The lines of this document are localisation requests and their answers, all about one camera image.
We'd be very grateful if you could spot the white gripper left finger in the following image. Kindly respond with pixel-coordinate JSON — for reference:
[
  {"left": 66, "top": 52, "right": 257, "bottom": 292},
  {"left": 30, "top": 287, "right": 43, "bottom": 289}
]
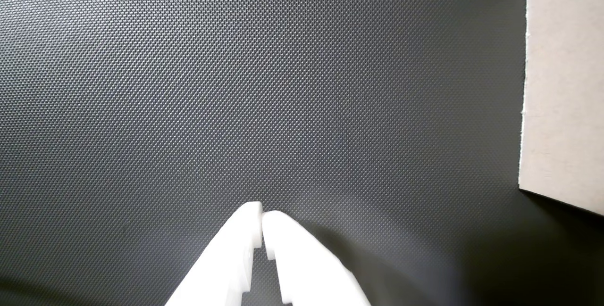
[{"left": 165, "top": 201, "right": 263, "bottom": 306}]

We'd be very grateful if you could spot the dark grey textured mat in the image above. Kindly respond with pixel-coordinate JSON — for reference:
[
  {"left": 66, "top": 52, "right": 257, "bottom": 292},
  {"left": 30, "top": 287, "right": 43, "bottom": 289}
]
[{"left": 0, "top": 0, "right": 604, "bottom": 306}]

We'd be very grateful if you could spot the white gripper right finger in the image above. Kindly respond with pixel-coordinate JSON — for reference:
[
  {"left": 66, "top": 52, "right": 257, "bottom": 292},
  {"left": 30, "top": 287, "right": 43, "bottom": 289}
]
[{"left": 262, "top": 210, "right": 371, "bottom": 306}]

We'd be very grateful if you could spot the small open cardboard box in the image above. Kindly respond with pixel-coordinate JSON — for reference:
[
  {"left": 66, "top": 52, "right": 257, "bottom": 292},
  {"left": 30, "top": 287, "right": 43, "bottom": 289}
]
[{"left": 518, "top": 0, "right": 604, "bottom": 216}]

